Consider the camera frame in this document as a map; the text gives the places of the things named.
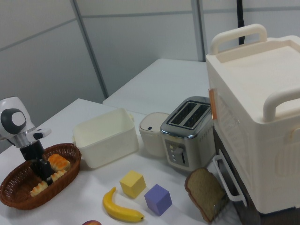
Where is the purple cube block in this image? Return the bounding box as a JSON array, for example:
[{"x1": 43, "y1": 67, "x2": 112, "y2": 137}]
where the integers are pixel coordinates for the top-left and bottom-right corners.
[{"x1": 144, "y1": 184, "x2": 173, "y2": 216}]

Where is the brown wicker basket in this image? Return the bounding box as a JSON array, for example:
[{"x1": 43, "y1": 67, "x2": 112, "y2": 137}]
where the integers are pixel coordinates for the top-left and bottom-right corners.
[{"x1": 0, "y1": 143, "x2": 82, "y2": 210}]

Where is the black vertical pole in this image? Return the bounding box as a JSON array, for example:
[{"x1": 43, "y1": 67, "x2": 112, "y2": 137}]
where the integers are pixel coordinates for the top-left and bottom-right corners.
[{"x1": 235, "y1": 0, "x2": 247, "y2": 45}]

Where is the large cream cabinet appliance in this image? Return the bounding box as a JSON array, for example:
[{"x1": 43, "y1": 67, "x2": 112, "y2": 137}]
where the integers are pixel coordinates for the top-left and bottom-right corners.
[{"x1": 205, "y1": 23, "x2": 300, "y2": 225}]

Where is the white rectangular frame handle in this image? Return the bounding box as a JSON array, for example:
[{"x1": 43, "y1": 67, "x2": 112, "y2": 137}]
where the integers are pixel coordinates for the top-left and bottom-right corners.
[{"x1": 212, "y1": 154, "x2": 248, "y2": 207}]

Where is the white background table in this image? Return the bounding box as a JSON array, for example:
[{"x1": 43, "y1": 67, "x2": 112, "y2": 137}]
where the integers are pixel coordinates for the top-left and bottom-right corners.
[{"x1": 102, "y1": 58, "x2": 211, "y2": 115}]

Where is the yellow cube block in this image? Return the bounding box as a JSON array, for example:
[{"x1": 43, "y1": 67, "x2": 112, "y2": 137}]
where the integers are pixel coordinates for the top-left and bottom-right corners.
[{"x1": 119, "y1": 170, "x2": 147, "y2": 199}]

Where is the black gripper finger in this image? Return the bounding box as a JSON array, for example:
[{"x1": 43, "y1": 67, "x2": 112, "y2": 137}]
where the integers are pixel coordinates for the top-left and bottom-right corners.
[
  {"x1": 41, "y1": 160, "x2": 53, "y2": 186},
  {"x1": 31, "y1": 159, "x2": 42, "y2": 180}
]

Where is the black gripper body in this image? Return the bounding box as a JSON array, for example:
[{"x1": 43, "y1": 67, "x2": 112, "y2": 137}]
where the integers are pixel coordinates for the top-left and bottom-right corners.
[{"x1": 20, "y1": 140, "x2": 45, "y2": 165}]

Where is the brown bread slice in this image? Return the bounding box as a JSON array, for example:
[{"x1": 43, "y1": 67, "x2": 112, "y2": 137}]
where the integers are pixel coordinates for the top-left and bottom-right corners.
[{"x1": 185, "y1": 167, "x2": 227, "y2": 223}]

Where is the orange-topped bread loaf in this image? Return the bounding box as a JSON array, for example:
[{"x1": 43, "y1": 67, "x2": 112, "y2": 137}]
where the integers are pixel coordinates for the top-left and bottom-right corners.
[{"x1": 48, "y1": 154, "x2": 71, "y2": 172}]

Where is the small white lidded container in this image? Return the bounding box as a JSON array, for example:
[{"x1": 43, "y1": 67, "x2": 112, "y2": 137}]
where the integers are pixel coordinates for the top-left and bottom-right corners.
[{"x1": 139, "y1": 112, "x2": 171, "y2": 158}]

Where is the long striped bread roll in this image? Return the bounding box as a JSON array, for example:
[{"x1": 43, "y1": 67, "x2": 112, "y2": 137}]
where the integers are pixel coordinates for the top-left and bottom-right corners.
[{"x1": 30, "y1": 170, "x2": 68, "y2": 197}]

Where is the silver two-slot toaster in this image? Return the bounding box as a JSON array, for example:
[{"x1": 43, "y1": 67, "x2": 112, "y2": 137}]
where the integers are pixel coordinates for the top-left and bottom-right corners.
[{"x1": 160, "y1": 96, "x2": 216, "y2": 172}]

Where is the copper bar handle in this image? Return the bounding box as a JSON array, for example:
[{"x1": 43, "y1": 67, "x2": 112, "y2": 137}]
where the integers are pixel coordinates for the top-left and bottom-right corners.
[{"x1": 208, "y1": 88, "x2": 218, "y2": 120}]

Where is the yellow banana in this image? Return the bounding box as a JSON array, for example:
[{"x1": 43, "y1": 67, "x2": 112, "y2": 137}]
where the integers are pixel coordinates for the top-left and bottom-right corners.
[{"x1": 102, "y1": 187, "x2": 145, "y2": 221}]

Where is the large white open box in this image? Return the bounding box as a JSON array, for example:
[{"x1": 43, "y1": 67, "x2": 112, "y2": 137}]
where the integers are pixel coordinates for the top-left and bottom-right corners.
[{"x1": 71, "y1": 108, "x2": 139, "y2": 169}]

